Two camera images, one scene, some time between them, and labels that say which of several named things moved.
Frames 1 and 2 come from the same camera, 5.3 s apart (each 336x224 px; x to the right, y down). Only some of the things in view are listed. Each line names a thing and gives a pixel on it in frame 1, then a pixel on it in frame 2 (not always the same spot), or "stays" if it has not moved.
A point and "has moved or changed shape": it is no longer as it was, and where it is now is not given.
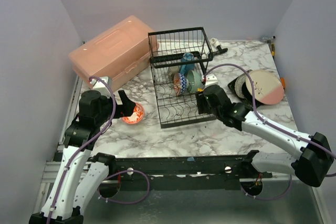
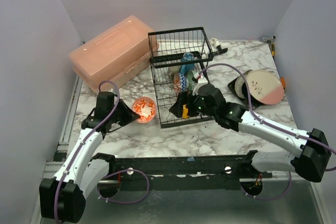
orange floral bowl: [137, 116] has moved or changed shape
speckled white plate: [238, 84] stays
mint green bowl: [195, 80] stays
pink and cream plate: [268, 87] stays
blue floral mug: [187, 56] stays
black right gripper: [200, 102] -> [182, 102]
